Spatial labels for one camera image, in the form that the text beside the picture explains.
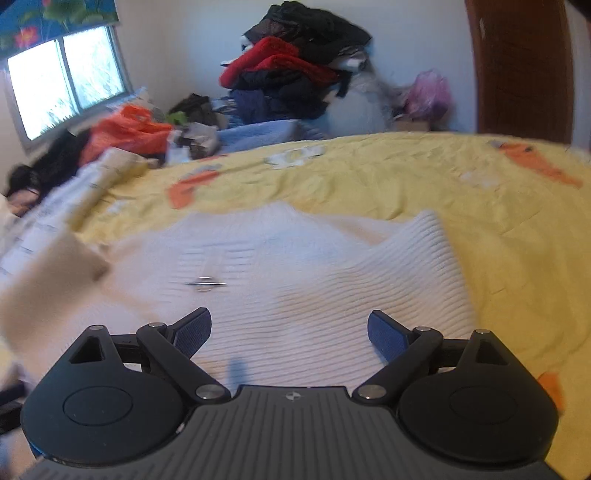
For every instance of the brown wooden door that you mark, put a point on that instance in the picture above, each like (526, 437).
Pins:
(521, 69)

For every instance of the blue floral curtain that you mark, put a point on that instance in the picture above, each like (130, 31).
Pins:
(60, 14)

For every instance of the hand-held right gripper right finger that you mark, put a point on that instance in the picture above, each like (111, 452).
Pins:
(385, 334)

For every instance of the window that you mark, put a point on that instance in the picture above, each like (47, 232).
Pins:
(46, 87)

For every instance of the black cloth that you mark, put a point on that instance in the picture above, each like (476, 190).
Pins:
(51, 161)

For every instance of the yellow printed blanket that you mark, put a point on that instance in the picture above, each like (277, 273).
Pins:
(508, 230)

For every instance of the cardboard box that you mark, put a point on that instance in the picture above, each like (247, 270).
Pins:
(415, 124)

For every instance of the grey fabric bundle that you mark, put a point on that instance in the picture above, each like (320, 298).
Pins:
(360, 110)

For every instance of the pink plastic bag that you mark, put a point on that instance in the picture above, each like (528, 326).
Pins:
(429, 94)

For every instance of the light blue cloth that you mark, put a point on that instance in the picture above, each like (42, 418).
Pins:
(263, 134)

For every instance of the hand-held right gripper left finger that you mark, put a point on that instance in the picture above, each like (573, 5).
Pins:
(195, 331)

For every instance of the orange plastic bag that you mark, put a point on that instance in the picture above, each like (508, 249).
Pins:
(124, 134)

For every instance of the white knit sweater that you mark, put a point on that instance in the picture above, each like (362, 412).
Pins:
(286, 277)

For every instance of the pile of clothes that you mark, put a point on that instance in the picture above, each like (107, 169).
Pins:
(277, 64)

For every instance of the dark bag with green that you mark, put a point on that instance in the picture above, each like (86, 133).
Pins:
(194, 108)

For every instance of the white printed quilt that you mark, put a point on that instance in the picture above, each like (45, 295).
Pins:
(69, 198)

